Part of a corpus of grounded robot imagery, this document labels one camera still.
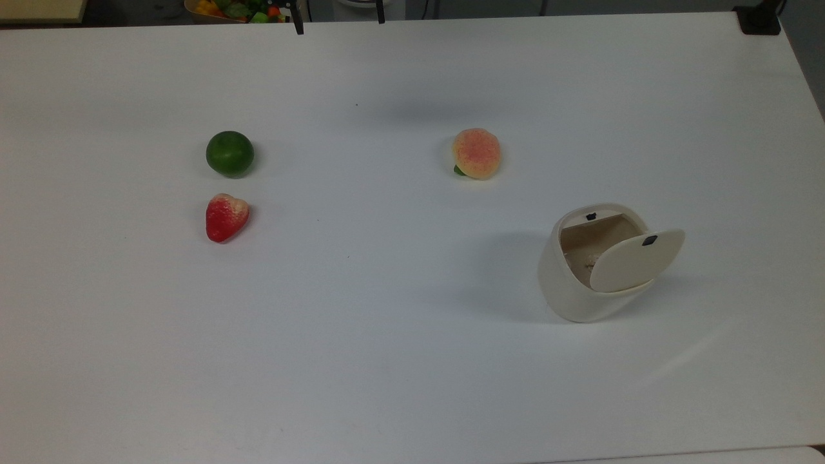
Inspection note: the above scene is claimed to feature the cream garbage bin with lid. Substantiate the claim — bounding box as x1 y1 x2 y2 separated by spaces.
537 204 686 324

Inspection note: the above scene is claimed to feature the basket of toy fruit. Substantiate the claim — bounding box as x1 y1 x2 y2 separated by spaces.
184 0 292 25

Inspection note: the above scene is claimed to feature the green lime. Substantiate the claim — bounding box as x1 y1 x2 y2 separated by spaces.
206 130 255 179

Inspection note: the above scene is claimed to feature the orange pink peach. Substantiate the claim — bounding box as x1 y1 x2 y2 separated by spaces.
451 128 502 180

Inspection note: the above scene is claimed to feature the red strawberry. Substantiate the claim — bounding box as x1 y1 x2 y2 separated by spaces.
206 193 251 244

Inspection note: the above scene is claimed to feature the light wooden board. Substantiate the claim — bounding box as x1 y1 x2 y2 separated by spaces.
0 0 89 25

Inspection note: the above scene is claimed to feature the black clamp mount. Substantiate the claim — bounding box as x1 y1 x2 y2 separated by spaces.
733 0 786 36

